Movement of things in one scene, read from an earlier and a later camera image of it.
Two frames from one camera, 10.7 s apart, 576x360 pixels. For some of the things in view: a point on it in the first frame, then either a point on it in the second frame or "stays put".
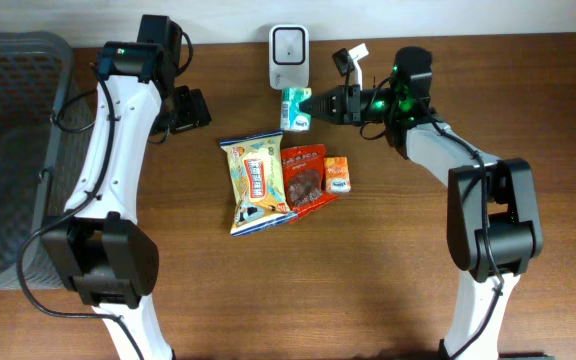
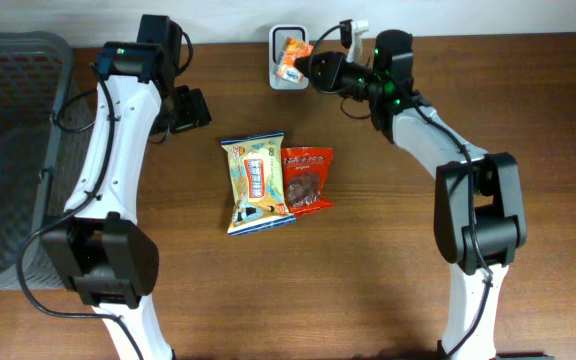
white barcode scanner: (289, 56) stays put
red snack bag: (303, 170) stays put
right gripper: (348, 98) → (336, 67)
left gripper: (194, 110) stays put
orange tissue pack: (337, 176) → (288, 69)
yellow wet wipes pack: (258, 183) stays put
